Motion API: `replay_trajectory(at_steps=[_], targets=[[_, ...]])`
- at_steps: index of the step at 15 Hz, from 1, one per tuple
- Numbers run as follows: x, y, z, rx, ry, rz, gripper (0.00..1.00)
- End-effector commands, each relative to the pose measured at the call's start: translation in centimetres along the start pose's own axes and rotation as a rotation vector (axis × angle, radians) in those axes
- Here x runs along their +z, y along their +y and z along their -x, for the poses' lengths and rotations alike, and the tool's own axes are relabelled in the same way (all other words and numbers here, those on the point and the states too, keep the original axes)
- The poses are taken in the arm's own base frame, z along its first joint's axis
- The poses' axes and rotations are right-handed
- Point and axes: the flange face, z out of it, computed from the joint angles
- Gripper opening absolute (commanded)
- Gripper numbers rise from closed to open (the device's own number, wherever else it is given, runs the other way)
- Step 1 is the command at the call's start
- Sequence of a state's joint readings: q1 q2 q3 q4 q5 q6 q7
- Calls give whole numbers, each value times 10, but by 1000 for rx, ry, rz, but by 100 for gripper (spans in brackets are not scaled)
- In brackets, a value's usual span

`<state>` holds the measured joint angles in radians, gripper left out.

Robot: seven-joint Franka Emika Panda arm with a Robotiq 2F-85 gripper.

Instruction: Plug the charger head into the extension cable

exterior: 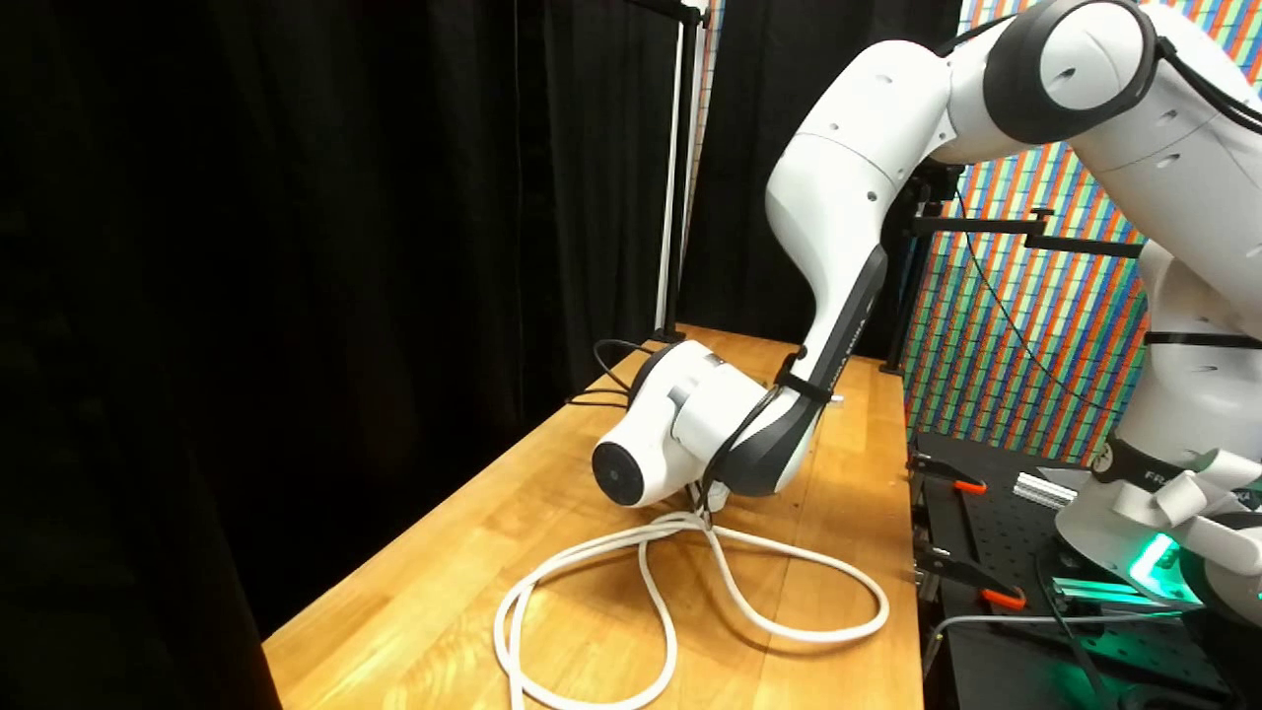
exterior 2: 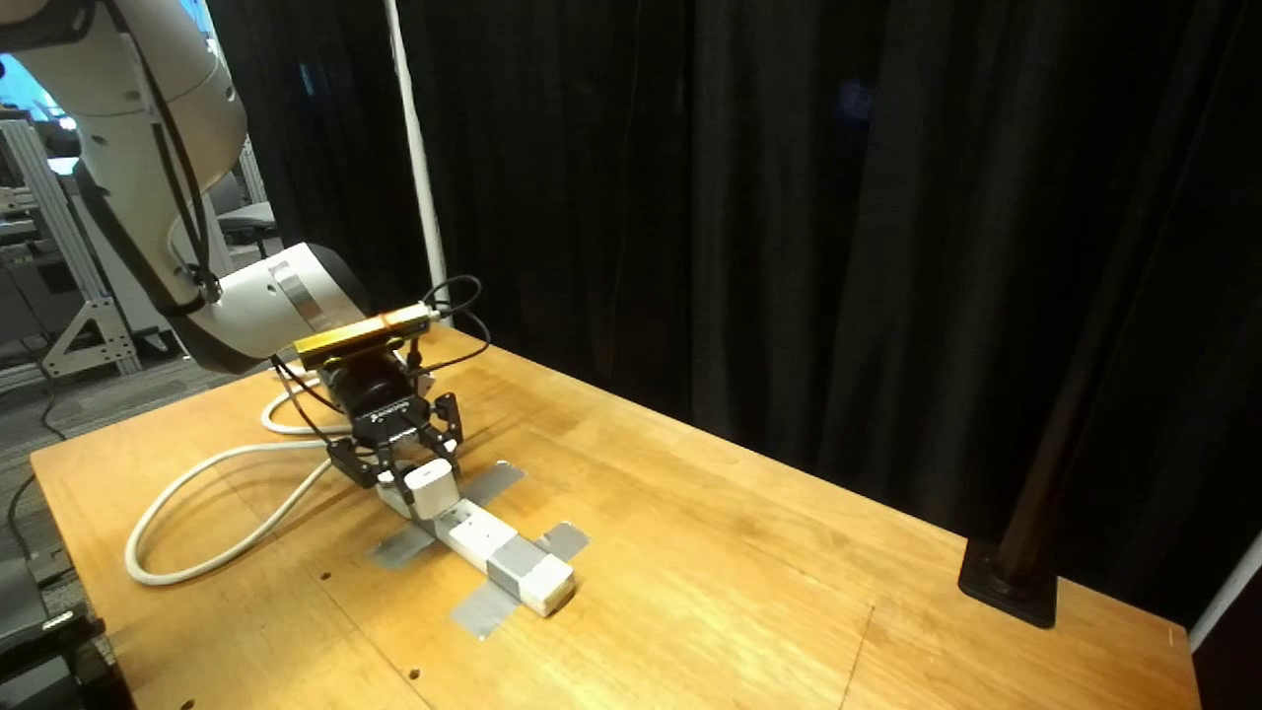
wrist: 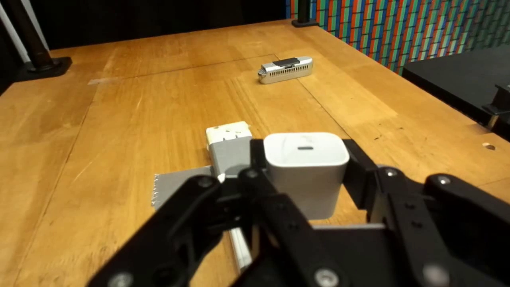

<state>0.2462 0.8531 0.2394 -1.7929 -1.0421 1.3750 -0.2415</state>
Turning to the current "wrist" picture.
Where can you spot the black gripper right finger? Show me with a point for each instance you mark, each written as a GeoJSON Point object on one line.
{"type": "Point", "coordinates": [424, 228]}

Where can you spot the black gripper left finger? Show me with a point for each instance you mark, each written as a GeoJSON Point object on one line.
{"type": "Point", "coordinates": [175, 223]}

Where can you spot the white charger head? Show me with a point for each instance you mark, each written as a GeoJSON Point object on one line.
{"type": "Point", "coordinates": [304, 169]}

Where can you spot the white power strip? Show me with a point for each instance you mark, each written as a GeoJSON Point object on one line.
{"type": "Point", "coordinates": [228, 132]}

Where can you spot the silver metal device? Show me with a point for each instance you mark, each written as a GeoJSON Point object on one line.
{"type": "Point", "coordinates": [285, 69]}

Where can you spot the colourful patterned panel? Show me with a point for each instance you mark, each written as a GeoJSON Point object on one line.
{"type": "Point", "coordinates": [414, 26]}

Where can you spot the black curtain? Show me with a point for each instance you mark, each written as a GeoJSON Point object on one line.
{"type": "Point", "coordinates": [159, 16]}

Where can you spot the black pole with base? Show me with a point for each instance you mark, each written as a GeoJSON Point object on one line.
{"type": "Point", "coordinates": [36, 61]}

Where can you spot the white pole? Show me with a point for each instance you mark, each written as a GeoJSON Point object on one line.
{"type": "Point", "coordinates": [16, 37]}

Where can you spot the black stand with boom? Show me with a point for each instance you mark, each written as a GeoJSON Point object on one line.
{"type": "Point", "coordinates": [302, 13]}

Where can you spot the grey duct tape strip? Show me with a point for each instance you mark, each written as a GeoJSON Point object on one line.
{"type": "Point", "coordinates": [231, 153]}

